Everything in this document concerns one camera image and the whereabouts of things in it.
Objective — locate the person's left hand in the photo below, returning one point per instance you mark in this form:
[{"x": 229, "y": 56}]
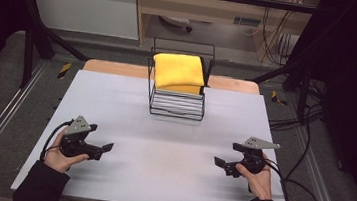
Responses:
[{"x": 57, "y": 161}]

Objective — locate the black metal frame strut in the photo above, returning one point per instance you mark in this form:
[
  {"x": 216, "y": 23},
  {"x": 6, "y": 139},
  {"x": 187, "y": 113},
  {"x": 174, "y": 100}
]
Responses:
[
  {"x": 44, "y": 37},
  {"x": 290, "y": 70}
]

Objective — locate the white table cover sheet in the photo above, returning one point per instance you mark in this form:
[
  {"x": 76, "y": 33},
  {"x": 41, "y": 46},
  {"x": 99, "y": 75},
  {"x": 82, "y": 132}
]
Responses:
[{"x": 161, "y": 145}]

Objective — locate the wooden desk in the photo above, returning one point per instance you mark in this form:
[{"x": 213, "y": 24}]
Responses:
[{"x": 209, "y": 8}]

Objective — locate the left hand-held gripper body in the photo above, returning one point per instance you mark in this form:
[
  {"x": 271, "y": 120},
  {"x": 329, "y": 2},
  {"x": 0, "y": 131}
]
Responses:
[{"x": 74, "y": 145}]

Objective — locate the white cabinet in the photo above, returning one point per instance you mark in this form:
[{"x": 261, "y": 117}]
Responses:
[{"x": 85, "y": 7}]

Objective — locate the yellow cloth with black trim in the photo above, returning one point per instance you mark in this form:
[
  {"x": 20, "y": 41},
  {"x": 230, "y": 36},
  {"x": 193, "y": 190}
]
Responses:
[{"x": 178, "y": 70}]

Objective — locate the office chair base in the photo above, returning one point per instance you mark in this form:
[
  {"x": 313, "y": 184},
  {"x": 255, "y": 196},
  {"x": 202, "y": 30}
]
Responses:
[{"x": 176, "y": 21}]

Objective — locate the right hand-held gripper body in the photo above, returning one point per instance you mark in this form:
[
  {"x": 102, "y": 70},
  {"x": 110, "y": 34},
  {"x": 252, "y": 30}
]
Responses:
[{"x": 251, "y": 160}]

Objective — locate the yellow black tape marker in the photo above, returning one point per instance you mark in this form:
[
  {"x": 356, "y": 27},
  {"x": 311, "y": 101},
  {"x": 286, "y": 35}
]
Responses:
[
  {"x": 278, "y": 98},
  {"x": 64, "y": 70}
]

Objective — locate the aluminium rail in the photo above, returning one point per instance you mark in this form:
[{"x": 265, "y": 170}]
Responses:
[
  {"x": 0, "y": 118},
  {"x": 320, "y": 182}
]

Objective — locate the person's right hand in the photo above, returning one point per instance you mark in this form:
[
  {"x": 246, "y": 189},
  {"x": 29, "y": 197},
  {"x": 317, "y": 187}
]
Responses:
[{"x": 258, "y": 182}]

